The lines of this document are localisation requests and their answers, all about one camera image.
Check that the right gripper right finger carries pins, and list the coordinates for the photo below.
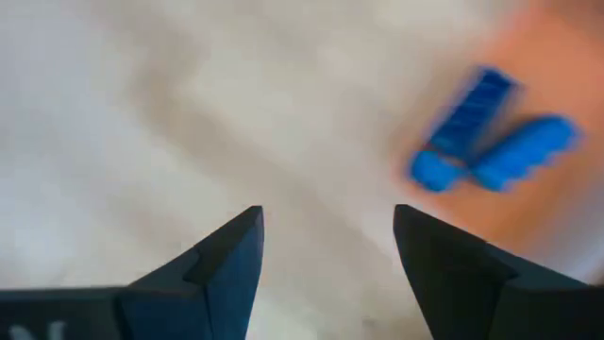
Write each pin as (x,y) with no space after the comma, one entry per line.
(462,283)

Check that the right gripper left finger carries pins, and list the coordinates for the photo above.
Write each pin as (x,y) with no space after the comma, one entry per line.
(212,283)

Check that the long blue block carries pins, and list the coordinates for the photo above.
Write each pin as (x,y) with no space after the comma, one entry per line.
(472,118)
(524,153)

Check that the orange translucent plastic bin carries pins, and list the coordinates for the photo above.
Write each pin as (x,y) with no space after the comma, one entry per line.
(547,61)

